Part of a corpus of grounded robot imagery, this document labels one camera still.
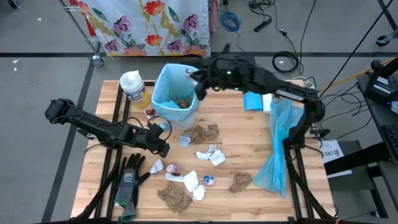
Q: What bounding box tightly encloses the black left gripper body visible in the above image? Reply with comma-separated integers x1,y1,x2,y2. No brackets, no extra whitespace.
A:
132,132,165,153

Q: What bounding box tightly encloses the metal wire rack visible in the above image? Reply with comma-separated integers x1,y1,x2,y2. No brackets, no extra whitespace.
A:
60,0,105,68

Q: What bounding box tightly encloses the white tissue ball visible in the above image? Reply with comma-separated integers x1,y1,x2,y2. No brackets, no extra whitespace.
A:
192,184,206,202

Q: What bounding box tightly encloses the black chair base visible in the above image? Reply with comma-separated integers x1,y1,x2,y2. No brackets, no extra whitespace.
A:
374,0,398,47

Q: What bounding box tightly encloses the large brown paper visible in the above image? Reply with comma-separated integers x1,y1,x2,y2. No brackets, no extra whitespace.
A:
157,182,193,213

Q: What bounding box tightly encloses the small white paper piece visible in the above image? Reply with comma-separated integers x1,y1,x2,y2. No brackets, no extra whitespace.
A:
150,159,164,174

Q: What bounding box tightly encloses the grey black work glove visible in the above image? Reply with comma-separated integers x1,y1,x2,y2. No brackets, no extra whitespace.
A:
113,152,150,208
119,203,138,223

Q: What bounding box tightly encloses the white plastic trash bin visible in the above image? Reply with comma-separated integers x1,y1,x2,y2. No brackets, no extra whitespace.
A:
173,108,200,131

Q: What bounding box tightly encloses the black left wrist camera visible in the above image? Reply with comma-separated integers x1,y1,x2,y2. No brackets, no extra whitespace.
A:
146,122,163,138

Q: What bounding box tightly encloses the black side table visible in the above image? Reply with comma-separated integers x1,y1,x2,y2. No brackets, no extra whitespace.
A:
323,73,398,218

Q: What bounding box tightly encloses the black desktop device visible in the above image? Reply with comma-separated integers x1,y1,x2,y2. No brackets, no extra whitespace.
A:
363,58,398,107

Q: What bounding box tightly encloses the black floor mat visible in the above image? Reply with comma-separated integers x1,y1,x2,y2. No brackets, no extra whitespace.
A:
180,57,260,81

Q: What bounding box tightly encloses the white paper sign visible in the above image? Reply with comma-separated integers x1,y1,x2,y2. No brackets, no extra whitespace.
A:
320,139,354,179

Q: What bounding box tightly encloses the loose blue trash bag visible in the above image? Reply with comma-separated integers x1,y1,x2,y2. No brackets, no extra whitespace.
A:
252,98,305,198

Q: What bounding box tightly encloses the floral print curtain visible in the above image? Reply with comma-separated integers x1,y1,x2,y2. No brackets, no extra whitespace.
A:
70,0,211,58

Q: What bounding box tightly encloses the black keyboard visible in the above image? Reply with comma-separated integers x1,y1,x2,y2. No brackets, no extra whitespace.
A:
379,123,398,164

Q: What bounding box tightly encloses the white power strip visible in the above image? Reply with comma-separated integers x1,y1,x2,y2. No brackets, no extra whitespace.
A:
303,77,317,98

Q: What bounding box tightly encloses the white paper sheet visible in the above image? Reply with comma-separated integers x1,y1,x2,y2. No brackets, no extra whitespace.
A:
182,170,200,193

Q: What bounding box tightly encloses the pinkish hanging cloth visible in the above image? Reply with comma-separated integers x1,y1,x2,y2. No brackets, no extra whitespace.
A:
209,0,220,33

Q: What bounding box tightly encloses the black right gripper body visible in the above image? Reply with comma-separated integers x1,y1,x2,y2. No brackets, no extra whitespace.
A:
200,55,251,91

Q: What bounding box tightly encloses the black aluminium table frame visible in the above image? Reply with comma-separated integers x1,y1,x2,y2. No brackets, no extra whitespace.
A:
73,79,338,224

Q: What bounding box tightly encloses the black cable bundle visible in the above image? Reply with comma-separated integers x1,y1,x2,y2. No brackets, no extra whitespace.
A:
248,0,276,10

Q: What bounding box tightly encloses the blue trash bag liner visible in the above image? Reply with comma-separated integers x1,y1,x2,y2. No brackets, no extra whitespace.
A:
151,63,201,122

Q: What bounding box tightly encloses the yellow rod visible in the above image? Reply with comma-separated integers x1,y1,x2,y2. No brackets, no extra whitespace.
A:
313,57,398,94

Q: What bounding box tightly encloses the long black cable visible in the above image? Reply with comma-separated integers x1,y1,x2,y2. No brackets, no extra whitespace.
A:
319,0,394,96

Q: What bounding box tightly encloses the coiled black cable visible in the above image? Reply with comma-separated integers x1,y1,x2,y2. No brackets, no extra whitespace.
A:
271,50,301,75

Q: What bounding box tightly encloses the black power strip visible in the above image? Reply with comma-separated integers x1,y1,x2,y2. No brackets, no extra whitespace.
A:
253,18,272,33

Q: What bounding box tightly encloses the Lysol wipes canister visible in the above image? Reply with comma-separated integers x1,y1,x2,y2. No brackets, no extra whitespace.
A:
119,70,152,110

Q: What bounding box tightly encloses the red white wrapper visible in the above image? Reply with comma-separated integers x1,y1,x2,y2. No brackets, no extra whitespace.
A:
144,108,158,121

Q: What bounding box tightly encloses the white paper strip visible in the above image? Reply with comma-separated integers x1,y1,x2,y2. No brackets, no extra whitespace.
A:
164,172,185,184

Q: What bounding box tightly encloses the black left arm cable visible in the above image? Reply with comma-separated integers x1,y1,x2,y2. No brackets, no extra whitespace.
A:
124,116,172,142

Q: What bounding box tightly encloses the white bottle with blue cap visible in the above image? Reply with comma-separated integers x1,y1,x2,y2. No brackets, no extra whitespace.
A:
262,93,273,113

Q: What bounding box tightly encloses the small grey white receipt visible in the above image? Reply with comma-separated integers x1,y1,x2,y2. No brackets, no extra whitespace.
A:
179,133,192,148

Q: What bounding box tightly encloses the coiled blue cable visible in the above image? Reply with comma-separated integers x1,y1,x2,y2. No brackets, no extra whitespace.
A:
218,8,246,53

